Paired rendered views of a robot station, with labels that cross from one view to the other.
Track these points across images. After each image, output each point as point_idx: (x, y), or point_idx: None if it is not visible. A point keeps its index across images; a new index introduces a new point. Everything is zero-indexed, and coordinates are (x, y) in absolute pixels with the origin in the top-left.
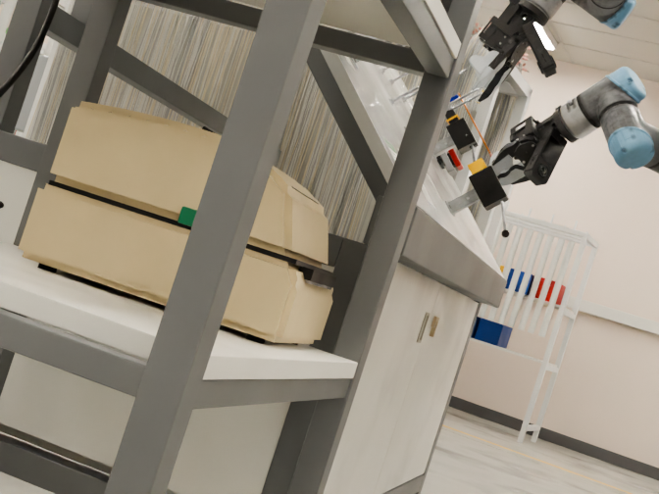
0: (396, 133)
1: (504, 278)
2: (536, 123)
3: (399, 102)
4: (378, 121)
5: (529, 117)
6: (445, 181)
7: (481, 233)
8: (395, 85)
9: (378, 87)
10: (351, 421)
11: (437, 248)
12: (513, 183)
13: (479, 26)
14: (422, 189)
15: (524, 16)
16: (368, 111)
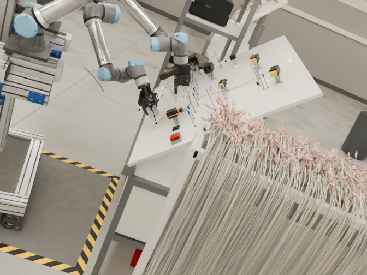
0: (171, 93)
1: (127, 159)
2: (153, 93)
3: (190, 106)
4: (171, 84)
5: (156, 93)
6: (166, 125)
7: (146, 155)
8: (201, 111)
9: (184, 91)
10: None
11: None
12: (146, 114)
13: (241, 113)
14: (158, 95)
15: (182, 67)
16: (171, 82)
